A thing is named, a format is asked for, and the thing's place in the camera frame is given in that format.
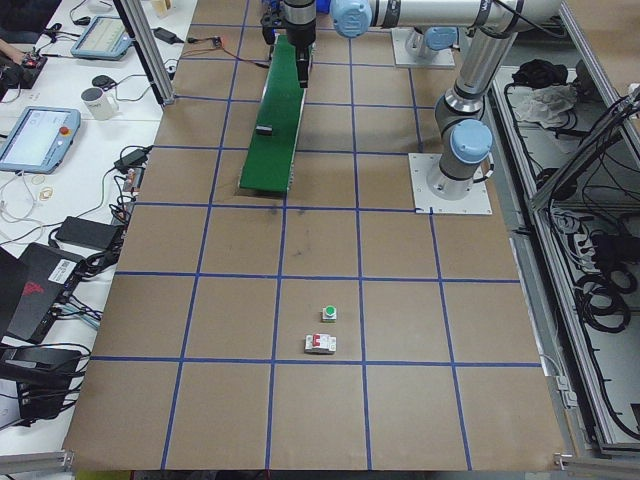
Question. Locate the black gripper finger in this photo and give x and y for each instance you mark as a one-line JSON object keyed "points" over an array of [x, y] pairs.
{"points": [[300, 58], [306, 70]]}

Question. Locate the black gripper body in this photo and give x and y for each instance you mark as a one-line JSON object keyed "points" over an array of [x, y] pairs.
{"points": [[299, 22]]}

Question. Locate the dark brown cylindrical capacitor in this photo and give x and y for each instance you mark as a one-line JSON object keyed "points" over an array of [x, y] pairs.
{"points": [[264, 130]]}

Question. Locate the blue plastic bin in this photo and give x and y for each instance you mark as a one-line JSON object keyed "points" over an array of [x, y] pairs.
{"points": [[322, 6]]}

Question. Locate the green conveyor belt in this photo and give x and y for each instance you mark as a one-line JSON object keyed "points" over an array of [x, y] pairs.
{"points": [[269, 162]]}

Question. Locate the blue teach pendant far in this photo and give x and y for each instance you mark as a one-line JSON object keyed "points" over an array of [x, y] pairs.
{"points": [[105, 38]]}

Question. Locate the blue teach pendant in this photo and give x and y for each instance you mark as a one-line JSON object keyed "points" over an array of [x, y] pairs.
{"points": [[40, 139], [105, 38]]}

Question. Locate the white coffee mug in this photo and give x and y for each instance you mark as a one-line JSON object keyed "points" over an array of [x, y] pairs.
{"points": [[101, 105]]}

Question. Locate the green push button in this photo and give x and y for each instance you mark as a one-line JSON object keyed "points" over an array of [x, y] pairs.
{"points": [[329, 314]]}

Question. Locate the black power adapter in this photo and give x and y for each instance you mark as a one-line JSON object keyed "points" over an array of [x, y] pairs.
{"points": [[88, 233]]}

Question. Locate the blue teach pendant near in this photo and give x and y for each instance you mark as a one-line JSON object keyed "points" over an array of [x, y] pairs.
{"points": [[40, 139]]}

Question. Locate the white red circuit breaker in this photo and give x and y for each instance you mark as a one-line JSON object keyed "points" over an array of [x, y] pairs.
{"points": [[320, 343]]}

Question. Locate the black laptop red logo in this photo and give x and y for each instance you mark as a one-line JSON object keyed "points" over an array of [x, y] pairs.
{"points": [[30, 287]]}

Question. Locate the aluminium frame post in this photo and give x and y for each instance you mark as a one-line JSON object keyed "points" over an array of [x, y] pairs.
{"points": [[137, 26]]}

